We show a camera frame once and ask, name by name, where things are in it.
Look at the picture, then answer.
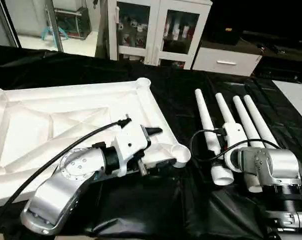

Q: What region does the white glass door cabinet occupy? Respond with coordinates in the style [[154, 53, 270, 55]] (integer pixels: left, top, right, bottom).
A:
[[107, 0, 213, 70]]

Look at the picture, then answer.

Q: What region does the white plastic table top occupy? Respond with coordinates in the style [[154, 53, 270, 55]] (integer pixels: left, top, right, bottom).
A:
[[0, 77, 192, 208]]

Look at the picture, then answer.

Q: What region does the white plastic table leg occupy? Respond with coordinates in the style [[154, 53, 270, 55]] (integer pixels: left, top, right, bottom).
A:
[[215, 92, 265, 194], [233, 95, 264, 149], [194, 89, 235, 186], [243, 94, 280, 149]]

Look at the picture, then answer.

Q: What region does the white side board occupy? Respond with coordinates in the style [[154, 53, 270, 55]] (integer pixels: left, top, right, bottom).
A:
[[272, 80, 302, 126]]

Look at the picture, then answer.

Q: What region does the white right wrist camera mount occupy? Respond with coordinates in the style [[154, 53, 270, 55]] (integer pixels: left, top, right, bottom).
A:
[[222, 122, 247, 152]]

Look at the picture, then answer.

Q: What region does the black plastic mat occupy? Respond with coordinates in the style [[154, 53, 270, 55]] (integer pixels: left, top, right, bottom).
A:
[[0, 44, 302, 240]]

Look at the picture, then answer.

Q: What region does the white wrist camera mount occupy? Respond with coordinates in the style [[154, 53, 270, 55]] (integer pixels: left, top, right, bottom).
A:
[[110, 120, 164, 178], [222, 122, 247, 152]]

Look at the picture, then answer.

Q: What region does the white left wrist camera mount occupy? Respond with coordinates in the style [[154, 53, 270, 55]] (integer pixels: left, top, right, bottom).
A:
[[110, 120, 164, 178]]

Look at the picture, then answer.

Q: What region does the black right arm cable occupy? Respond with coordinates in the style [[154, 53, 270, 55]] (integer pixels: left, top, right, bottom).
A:
[[189, 128, 283, 164]]

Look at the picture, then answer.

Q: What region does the white drawer unit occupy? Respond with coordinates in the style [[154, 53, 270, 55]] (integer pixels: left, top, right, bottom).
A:
[[192, 46, 263, 77]]

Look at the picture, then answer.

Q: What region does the teal small stool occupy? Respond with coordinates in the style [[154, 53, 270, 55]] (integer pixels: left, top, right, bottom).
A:
[[41, 26, 69, 41]]

